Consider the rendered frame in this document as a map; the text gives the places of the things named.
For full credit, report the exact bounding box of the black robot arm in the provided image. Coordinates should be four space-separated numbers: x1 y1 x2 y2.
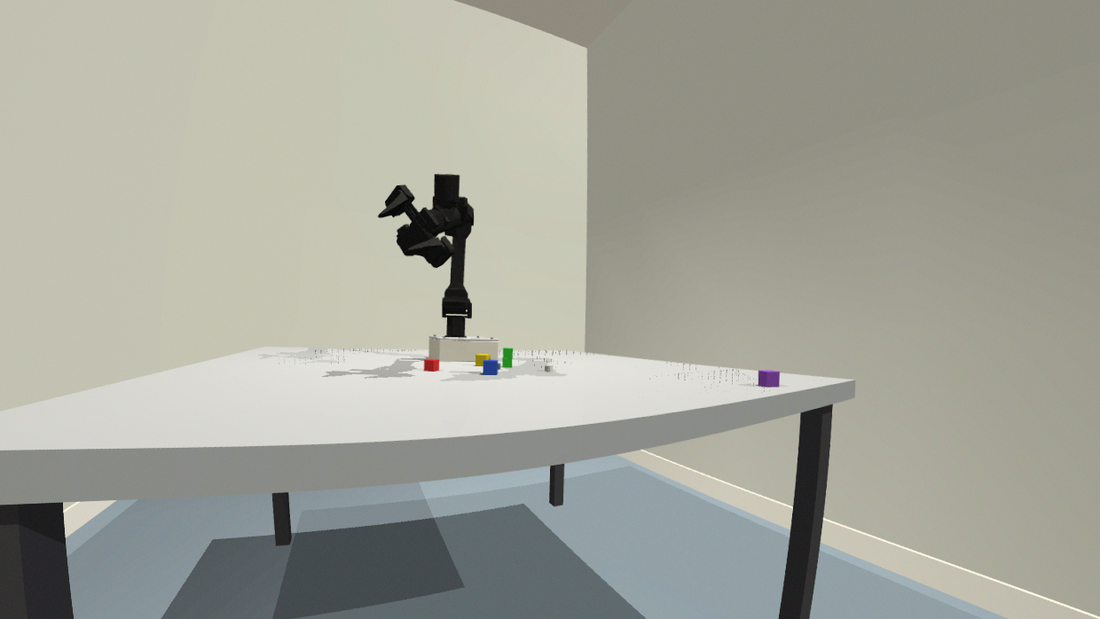
396 174 474 338

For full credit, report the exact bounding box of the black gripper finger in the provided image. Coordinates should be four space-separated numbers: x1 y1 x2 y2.
405 237 446 263
378 190 408 218

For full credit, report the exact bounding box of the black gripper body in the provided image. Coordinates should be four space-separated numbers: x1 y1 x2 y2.
385 185 454 268

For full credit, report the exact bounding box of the purple cube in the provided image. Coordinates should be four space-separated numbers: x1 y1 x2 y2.
758 371 780 387

